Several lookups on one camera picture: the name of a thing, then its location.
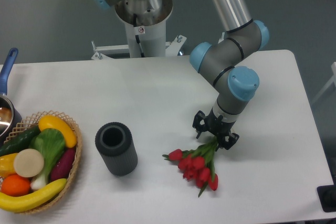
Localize purple sweet potato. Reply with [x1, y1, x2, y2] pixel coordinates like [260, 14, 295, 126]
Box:
[50, 148, 76, 182]

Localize dark green cucumber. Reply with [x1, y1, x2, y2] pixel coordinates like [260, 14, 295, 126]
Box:
[1, 125, 40, 156]

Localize white metal base frame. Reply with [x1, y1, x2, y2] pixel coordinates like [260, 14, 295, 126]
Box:
[91, 35, 187, 60]

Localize woven wicker basket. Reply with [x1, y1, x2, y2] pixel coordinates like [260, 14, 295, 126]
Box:
[4, 111, 82, 214]

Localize black cable on pedestal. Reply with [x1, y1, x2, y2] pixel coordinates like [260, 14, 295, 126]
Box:
[132, 13, 145, 58]

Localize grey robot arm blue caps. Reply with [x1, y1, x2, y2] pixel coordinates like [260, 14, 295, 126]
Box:
[94, 0, 269, 150]

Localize yellow bell pepper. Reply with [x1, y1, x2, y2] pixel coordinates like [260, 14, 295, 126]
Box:
[0, 153, 18, 178]

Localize beige round disc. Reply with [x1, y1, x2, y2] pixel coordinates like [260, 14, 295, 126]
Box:
[13, 148, 44, 178]

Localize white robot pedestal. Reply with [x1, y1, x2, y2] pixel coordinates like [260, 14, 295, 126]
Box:
[115, 0, 173, 58]

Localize blue handled saucepan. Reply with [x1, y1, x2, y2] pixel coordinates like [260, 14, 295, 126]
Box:
[1, 48, 22, 146]

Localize orange fruit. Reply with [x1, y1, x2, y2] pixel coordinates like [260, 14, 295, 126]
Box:
[1, 174, 30, 197]

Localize yellow banana lower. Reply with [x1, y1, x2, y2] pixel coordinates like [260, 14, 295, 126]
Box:
[1, 178, 67, 213]

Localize black device at edge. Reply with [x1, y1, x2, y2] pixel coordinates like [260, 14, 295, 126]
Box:
[317, 185, 335, 212]

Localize white furniture piece right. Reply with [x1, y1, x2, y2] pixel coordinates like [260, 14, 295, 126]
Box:
[312, 62, 335, 105]

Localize red tulip bouquet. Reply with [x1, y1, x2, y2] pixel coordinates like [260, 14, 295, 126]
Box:
[162, 138, 219, 197]

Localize green bok choy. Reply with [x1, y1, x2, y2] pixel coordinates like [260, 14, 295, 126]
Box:
[29, 129, 65, 191]

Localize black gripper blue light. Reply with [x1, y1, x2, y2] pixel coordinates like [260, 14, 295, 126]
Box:
[192, 109, 239, 150]

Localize dark grey ribbed vase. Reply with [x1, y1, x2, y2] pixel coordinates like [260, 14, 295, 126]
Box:
[95, 122, 138, 176]

